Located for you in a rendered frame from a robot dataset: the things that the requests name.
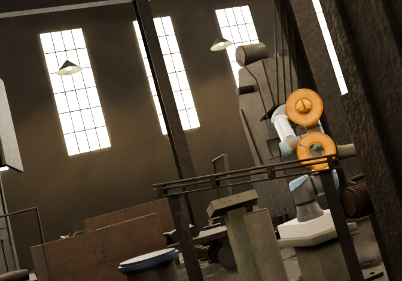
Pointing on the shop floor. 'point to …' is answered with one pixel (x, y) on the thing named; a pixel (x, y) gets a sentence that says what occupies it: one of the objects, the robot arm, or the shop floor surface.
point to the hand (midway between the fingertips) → (302, 102)
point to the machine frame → (371, 88)
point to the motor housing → (351, 204)
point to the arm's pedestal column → (326, 263)
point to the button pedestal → (238, 231)
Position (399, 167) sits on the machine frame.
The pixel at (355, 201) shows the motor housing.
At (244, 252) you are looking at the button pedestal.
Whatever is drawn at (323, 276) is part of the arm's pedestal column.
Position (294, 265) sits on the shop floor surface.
